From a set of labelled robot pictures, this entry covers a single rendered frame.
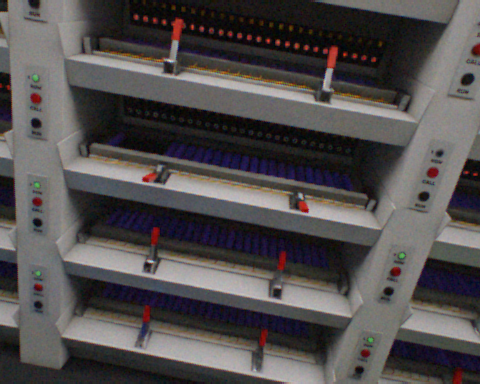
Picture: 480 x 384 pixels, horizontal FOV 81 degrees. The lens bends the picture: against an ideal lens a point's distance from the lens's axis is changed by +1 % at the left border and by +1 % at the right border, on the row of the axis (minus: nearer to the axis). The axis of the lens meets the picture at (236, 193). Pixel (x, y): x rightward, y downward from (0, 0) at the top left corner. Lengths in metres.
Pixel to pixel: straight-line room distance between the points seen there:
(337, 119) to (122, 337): 0.65
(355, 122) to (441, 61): 0.15
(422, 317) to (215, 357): 0.45
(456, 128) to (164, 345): 0.72
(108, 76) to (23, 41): 0.15
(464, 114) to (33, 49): 0.72
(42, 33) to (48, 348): 0.65
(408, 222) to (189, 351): 0.54
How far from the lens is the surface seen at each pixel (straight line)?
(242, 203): 0.52
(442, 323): 0.77
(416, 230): 0.61
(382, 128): 0.55
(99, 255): 0.68
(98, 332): 0.79
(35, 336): 0.84
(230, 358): 0.74
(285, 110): 0.50
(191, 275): 0.62
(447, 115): 0.58
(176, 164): 0.57
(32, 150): 0.65
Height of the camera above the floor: 0.63
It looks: 15 degrees down
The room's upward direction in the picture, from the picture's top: 10 degrees clockwise
